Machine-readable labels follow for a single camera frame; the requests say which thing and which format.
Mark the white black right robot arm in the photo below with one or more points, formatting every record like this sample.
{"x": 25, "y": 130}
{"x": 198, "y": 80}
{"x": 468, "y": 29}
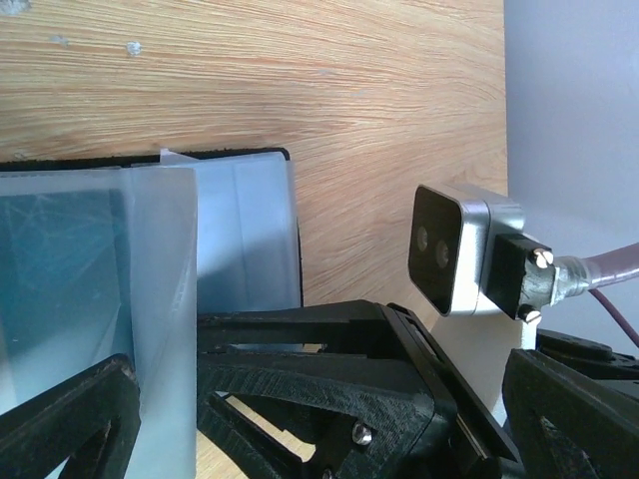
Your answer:
{"x": 584, "y": 354}

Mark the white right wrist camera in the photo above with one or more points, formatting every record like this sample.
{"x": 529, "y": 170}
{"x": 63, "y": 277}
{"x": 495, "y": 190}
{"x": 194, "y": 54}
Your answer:
{"x": 470, "y": 256}

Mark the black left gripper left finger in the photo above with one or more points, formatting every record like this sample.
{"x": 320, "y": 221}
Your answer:
{"x": 87, "y": 425}

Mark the blue card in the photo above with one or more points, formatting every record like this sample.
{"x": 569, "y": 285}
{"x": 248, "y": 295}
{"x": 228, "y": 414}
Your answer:
{"x": 65, "y": 302}

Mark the black leather card holder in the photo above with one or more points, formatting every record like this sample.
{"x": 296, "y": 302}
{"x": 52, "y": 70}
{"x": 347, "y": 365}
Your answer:
{"x": 206, "y": 234}

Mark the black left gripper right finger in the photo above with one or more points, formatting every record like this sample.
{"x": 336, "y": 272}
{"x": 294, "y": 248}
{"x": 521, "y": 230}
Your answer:
{"x": 567, "y": 425}

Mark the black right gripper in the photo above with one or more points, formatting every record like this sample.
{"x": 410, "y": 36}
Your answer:
{"x": 354, "y": 389}

